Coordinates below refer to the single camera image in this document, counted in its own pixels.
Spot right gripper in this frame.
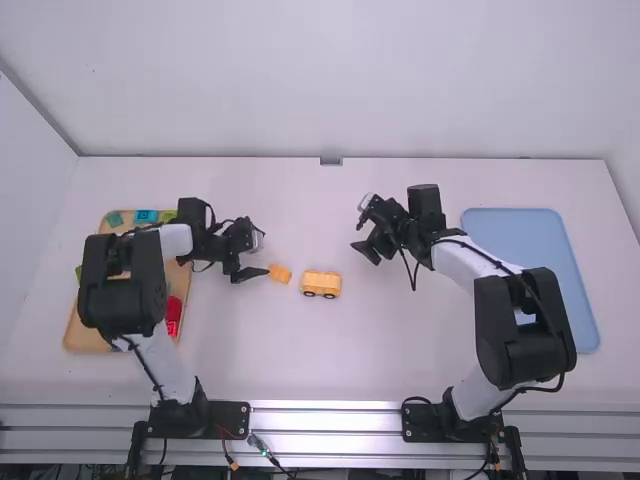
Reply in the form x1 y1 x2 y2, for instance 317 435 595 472
349 197 417 266

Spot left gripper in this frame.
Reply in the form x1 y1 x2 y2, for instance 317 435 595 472
219 216 272 285

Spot yellow toy car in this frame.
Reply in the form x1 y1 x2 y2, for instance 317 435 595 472
299 268 344 300

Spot silver rails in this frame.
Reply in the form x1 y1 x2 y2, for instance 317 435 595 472
0 399 640 469

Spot blue mat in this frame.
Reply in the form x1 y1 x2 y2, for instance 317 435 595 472
459 207 601 355

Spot tan tray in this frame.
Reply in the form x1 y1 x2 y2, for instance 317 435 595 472
61 208 194 355

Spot black cable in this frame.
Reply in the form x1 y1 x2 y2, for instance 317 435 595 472
176 254 214 275
397 247 422 293

